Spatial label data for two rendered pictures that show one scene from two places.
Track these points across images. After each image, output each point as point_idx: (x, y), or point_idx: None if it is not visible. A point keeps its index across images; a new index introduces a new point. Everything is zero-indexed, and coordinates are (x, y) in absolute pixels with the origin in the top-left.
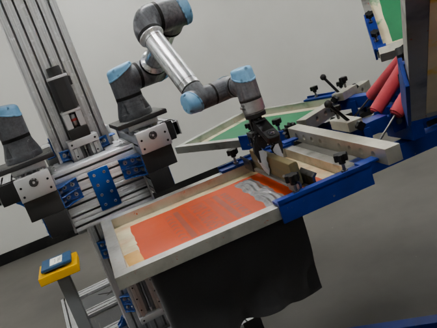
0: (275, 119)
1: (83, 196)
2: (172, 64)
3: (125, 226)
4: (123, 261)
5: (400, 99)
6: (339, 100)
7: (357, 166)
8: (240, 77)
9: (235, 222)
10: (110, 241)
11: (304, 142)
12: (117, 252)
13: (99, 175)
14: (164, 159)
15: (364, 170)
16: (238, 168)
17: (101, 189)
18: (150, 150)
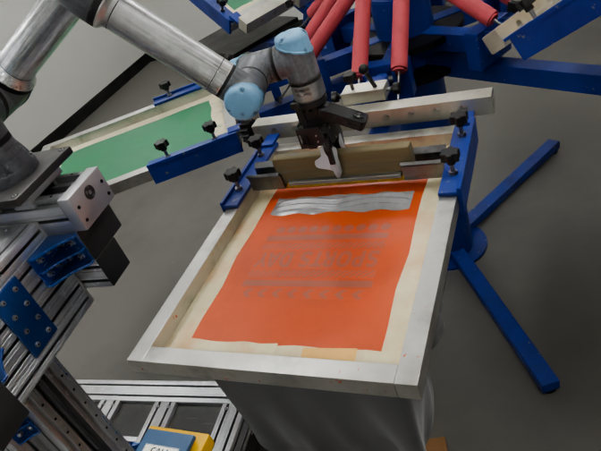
0: (208, 123)
1: (4, 349)
2: (186, 44)
3: (177, 343)
4: (367, 363)
5: (401, 51)
6: None
7: (472, 124)
8: (304, 45)
9: (435, 234)
10: (246, 362)
11: (295, 135)
12: (312, 362)
13: (10, 299)
14: (105, 227)
15: (475, 127)
16: (249, 193)
17: (21, 322)
18: (94, 218)
